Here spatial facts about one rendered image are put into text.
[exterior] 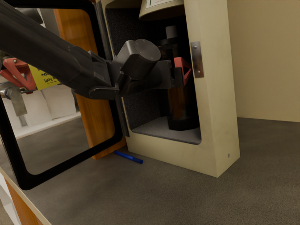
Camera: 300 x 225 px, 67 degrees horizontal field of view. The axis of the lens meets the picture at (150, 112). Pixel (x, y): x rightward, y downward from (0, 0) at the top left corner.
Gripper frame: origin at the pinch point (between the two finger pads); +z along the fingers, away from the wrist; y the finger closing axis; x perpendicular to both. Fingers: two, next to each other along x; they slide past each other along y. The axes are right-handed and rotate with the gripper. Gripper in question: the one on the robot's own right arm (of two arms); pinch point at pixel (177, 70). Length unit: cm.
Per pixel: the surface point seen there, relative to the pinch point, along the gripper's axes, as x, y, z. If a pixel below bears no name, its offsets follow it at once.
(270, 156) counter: 23.3, -20.8, 5.1
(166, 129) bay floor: 15.8, 3.1, -4.2
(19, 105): 0.6, 12.0, -36.4
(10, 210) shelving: 109, 195, -26
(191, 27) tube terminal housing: -8.7, -12.9, -9.8
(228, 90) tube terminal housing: 5.7, -14.9, -1.1
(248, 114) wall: 22.2, -3.6, 34.1
